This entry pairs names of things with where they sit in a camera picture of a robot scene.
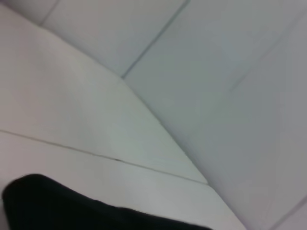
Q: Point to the black shirt with FREE print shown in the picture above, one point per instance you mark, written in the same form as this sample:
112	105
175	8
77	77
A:
72	210

